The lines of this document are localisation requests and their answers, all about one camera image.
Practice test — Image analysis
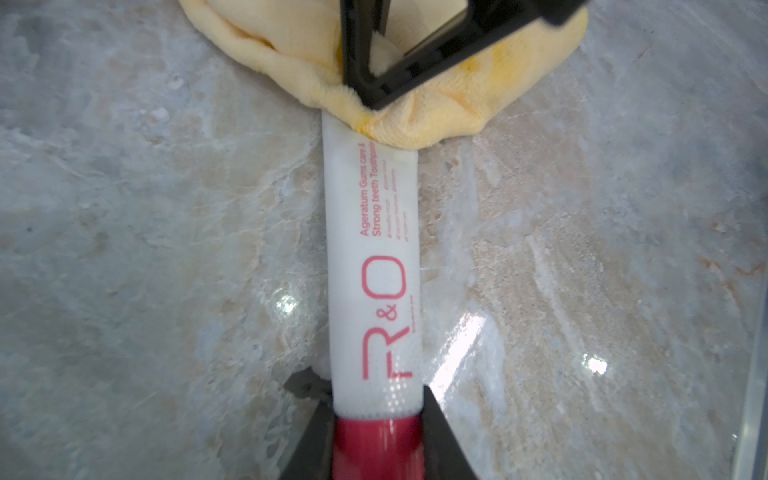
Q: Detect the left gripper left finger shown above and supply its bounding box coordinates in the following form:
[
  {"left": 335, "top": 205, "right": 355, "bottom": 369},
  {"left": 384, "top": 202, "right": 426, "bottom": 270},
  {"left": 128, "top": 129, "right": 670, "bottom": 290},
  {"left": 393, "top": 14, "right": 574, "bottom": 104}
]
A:
[{"left": 279, "top": 368, "right": 335, "bottom": 480}]

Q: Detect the left aluminium frame post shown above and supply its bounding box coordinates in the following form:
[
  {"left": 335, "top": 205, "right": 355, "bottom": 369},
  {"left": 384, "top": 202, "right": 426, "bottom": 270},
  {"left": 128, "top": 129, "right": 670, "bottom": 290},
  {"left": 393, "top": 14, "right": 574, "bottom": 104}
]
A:
[{"left": 731, "top": 295, "right": 767, "bottom": 480}]

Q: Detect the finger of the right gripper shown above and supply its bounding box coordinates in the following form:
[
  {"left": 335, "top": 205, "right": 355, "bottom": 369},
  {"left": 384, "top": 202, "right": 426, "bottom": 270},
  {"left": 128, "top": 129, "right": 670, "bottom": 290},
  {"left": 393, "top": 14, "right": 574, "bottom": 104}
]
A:
[{"left": 340, "top": 0, "right": 585, "bottom": 110}]

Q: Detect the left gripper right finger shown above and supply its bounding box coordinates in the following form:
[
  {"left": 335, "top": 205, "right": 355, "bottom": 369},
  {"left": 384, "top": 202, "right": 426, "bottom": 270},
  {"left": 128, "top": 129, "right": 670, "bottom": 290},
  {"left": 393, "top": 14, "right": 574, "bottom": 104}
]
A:
[{"left": 421, "top": 385, "right": 478, "bottom": 480}]

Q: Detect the pink cap toothpaste tube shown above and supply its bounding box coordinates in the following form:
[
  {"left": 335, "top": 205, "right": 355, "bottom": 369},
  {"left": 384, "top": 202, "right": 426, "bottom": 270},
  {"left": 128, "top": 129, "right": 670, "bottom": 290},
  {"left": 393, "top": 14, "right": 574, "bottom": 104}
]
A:
[{"left": 322, "top": 114, "right": 425, "bottom": 479}]

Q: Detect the yellow cleaning cloth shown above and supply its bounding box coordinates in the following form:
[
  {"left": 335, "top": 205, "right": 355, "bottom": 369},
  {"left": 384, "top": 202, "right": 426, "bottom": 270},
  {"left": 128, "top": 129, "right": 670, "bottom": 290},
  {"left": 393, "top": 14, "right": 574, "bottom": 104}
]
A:
[{"left": 181, "top": 1, "right": 588, "bottom": 150}]

